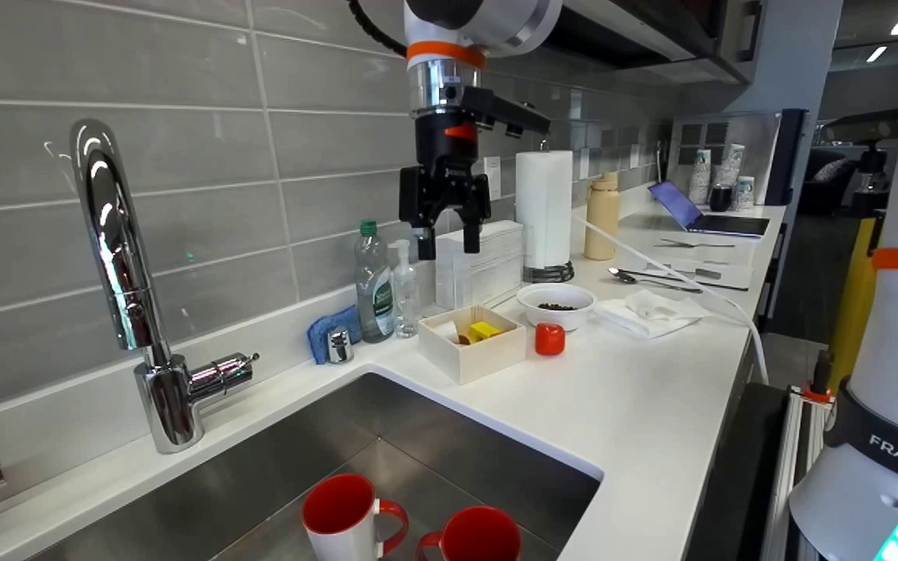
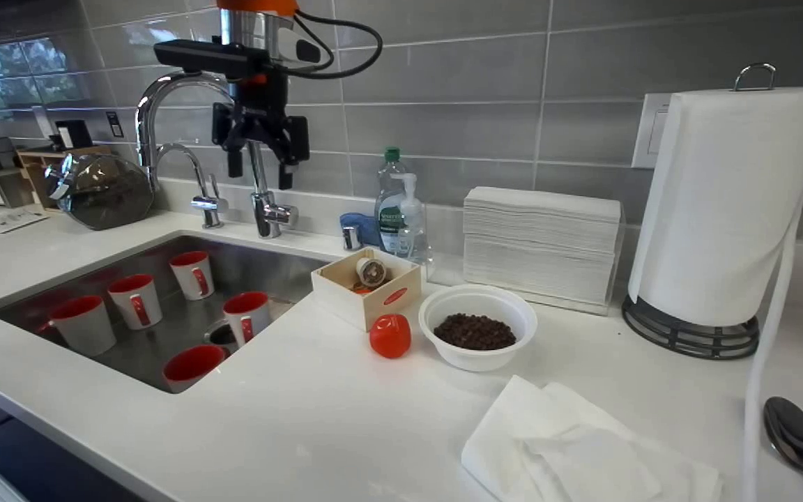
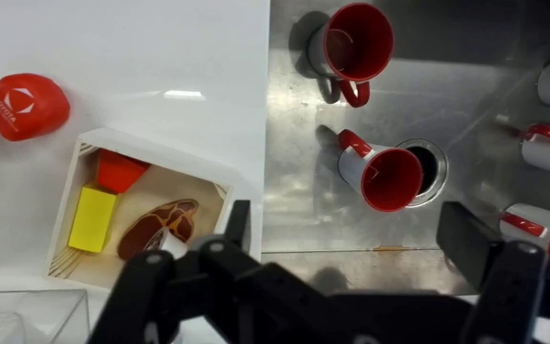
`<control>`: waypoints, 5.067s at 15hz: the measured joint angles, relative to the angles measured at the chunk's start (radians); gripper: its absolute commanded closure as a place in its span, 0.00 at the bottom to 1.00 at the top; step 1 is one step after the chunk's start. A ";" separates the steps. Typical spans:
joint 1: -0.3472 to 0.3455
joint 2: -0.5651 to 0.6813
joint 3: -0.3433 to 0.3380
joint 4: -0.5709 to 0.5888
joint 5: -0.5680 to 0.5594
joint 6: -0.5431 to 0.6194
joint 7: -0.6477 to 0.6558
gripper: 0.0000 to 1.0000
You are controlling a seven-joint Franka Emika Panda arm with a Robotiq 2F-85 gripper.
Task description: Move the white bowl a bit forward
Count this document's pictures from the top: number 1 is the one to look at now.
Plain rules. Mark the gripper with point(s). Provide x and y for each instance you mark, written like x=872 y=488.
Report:
x=446 y=183

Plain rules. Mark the white bowl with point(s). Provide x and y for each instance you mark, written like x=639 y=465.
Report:
x=556 y=318

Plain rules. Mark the white napkin dispenser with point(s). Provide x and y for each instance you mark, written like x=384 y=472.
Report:
x=488 y=269

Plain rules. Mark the clear pump bottle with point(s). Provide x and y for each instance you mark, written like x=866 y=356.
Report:
x=405 y=300

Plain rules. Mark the green-capped soap bottle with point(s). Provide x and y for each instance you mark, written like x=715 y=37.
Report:
x=374 y=300

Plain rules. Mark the paper towel roll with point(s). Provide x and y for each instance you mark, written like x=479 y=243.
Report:
x=544 y=210

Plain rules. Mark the yellow block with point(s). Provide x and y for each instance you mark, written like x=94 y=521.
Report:
x=485 y=331

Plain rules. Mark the dark food bits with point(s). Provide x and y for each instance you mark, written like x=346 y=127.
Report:
x=556 y=306

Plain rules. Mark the wooden box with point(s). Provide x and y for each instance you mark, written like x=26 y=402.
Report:
x=488 y=360

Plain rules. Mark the small red cup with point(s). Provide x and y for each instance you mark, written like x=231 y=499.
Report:
x=549 y=341

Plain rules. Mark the beige bottle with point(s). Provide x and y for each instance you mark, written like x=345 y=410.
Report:
x=602 y=226

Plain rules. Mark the small chrome knob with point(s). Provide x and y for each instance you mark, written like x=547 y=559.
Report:
x=340 y=347

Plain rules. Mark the blue cloth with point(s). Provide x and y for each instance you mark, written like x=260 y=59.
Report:
x=323 y=331

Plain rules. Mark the metal spoon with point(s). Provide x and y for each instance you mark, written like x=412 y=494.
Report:
x=622 y=275

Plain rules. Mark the white napkin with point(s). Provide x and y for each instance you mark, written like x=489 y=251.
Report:
x=648 y=312

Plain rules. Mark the steel sink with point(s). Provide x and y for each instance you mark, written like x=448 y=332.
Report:
x=433 y=460

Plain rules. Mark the open laptop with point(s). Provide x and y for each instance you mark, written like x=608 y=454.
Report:
x=679 y=204

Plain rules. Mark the metal fork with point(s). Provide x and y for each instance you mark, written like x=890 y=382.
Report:
x=691 y=244

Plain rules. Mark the stack of paper cups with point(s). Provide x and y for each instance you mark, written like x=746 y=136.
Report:
x=700 y=178
x=732 y=162

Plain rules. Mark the black cup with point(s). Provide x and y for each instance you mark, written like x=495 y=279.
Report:
x=721 y=199

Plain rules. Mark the overhead cabinet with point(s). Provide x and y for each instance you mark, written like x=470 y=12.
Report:
x=652 y=35

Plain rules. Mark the paper cup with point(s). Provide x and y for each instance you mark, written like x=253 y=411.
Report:
x=744 y=195

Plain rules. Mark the red and white mug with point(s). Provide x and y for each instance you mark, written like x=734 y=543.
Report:
x=480 y=539
x=340 y=522

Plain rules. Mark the tall chrome tap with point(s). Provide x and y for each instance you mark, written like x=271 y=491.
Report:
x=118 y=257

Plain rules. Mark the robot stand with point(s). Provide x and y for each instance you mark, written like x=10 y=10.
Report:
x=796 y=467

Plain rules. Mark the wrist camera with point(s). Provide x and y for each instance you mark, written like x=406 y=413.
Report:
x=511 y=115

